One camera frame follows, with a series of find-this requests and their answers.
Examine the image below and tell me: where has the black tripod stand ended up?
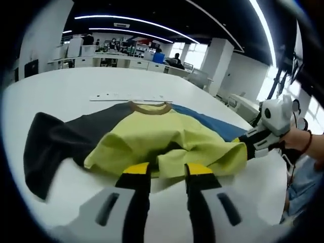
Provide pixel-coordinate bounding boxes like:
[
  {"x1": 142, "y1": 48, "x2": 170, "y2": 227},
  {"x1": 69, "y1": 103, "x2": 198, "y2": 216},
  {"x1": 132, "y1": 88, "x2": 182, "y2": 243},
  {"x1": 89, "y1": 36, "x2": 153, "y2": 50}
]
[{"x1": 268, "y1": 67, "x2": 288, "y2": 102}]

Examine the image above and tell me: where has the white standing board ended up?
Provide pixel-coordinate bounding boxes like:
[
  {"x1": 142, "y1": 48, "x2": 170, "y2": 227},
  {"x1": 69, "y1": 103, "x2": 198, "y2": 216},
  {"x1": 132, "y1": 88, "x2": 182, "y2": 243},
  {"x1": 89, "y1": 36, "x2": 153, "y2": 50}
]
[{"x1": 68, "y1": 37, "x2": 82, "y2": 58}]

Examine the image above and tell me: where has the white flat table panel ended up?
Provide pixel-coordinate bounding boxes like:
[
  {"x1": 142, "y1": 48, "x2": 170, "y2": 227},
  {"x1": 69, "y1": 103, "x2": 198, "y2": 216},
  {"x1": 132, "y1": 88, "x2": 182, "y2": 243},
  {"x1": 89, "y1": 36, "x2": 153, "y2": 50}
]
[{"x1": 90, "y1": 92, "x2": 173, "y2": 104}]

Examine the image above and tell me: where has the ceiling light strip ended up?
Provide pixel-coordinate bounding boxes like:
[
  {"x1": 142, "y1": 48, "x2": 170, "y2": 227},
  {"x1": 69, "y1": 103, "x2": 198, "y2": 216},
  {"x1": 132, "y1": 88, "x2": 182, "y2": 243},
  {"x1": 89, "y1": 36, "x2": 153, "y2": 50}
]
[{"x1": 249, "y1": 0, "x2": 278, "y2": 66}]

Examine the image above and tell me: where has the white desk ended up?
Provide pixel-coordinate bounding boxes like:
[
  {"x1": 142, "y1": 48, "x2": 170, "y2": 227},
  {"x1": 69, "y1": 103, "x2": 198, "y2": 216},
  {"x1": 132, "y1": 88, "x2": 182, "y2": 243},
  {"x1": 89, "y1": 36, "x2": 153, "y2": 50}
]
[{"x1": 227, "y1": 93, "x2": 261, "y2": 115}]

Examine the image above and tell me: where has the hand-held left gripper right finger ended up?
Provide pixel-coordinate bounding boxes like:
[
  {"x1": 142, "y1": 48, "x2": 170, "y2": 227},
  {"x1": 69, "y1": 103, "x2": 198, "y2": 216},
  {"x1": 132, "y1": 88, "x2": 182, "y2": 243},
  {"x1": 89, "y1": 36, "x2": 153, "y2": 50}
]
[{"x1": 184, "y1": 161, "x2": 282, "y2": 243}]

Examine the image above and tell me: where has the person's leg in denim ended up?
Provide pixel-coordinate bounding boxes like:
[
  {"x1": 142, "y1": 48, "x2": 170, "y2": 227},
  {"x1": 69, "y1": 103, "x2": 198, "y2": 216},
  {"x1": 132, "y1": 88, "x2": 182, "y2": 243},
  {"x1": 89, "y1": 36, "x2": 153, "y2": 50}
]
[{"x1": 279, "y1": 154, "x2": 322, "y2": 225}]

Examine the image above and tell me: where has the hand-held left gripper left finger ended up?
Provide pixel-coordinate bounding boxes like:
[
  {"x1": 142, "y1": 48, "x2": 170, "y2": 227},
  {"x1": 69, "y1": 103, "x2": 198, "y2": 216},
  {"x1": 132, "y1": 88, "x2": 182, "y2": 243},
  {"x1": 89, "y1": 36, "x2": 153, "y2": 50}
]
[{"x1": 56, "y1": 161, "x2": 152, "y2": 243}]

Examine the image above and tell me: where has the person's right hand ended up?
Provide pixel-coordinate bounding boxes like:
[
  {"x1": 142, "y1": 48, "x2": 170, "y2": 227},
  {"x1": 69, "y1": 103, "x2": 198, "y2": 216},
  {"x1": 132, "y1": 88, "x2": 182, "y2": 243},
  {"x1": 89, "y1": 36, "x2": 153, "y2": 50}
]
[{"x1": 277, "y1": 126, "x2": 313, "y2": 159}]

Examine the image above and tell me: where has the black office chair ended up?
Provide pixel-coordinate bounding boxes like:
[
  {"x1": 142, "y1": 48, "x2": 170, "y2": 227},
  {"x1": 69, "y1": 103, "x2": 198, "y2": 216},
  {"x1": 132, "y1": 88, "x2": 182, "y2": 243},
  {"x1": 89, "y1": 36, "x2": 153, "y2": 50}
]
[{"x1": 24, "y1": 59, "x2": 39, "y2": 78}]

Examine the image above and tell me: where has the yellow blue grey garment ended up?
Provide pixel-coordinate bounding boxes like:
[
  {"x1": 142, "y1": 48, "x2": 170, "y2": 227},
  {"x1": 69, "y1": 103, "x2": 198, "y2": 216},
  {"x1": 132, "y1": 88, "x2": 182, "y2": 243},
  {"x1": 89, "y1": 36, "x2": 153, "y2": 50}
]
[{"x1": 24, "y1": 100, "x2": 250, "y2": 200}]

